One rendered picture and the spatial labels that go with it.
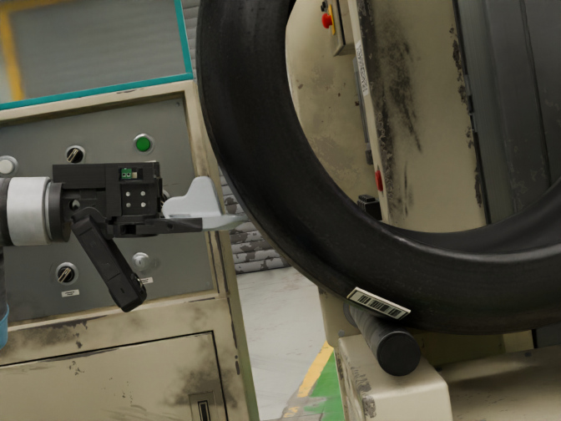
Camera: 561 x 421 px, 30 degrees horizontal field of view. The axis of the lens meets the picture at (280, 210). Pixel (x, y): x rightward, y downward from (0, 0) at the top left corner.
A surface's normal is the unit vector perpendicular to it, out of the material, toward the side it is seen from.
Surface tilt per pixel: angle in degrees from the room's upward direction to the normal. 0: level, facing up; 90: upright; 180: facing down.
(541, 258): 101
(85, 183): 90
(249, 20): 87
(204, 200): 90
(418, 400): 90
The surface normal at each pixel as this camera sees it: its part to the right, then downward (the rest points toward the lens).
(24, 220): 0.04, 0.23
